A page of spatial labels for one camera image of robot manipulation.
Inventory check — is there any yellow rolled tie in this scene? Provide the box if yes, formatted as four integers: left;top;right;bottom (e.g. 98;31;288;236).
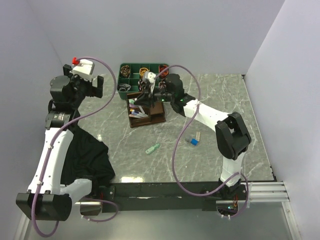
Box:
139;67;149;78

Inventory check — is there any orange black rolled tie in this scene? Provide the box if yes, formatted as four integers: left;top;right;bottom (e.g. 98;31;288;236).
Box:
158;64;169;77

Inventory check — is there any brown wooden desk organizer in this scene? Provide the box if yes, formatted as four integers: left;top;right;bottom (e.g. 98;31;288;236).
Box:
126;92;166;128

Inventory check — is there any black cloth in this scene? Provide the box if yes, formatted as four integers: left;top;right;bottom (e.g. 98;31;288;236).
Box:
60;127;116;187

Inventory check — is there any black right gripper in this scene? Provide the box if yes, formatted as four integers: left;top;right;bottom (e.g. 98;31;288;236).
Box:
134;84;174;109

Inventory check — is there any aluminium rail frame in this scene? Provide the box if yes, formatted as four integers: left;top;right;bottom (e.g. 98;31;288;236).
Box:
21;172;289;225

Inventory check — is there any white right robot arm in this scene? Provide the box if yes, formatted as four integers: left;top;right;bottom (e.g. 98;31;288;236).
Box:
134;71;252;199

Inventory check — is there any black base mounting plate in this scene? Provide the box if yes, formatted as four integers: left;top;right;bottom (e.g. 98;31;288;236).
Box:
69;181;249;214

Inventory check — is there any black white rolled tie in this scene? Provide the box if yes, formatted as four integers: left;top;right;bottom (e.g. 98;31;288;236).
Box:
137;79;147;92

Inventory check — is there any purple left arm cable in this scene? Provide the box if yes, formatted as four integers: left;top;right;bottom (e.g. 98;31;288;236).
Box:
31;56;119;237

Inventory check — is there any blue grey glue stick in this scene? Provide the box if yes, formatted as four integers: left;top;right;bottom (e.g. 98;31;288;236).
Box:
185;136;199;146

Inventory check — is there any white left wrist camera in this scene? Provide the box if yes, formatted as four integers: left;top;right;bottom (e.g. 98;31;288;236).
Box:
70;57;95;81

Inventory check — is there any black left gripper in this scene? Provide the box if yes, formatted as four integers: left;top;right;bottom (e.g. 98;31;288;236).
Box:
63;64;104;108

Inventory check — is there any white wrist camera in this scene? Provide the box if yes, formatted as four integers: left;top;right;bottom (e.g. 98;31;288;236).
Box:
70;57;95;81
142;71;157;93

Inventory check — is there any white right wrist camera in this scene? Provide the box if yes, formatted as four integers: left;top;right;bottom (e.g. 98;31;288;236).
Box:
142;71;157;93

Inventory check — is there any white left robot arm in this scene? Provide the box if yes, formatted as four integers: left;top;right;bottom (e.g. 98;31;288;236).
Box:
15;73;104;221

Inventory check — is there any small beige eraser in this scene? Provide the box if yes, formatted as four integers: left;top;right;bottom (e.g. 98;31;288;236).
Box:
195;131;201;142

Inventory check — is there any green compartment tray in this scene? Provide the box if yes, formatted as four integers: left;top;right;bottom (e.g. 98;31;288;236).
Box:
117;62;169;100

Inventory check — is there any brown patterned rolled tie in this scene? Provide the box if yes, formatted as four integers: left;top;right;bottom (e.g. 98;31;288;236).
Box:
120;65;131;78

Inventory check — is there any grey rolled cloth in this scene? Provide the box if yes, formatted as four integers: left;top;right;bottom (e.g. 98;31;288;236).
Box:
118;83;132;92

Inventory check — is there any pink black rolled tie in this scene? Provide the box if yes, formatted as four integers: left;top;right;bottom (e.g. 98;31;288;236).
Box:
158;79;167;92

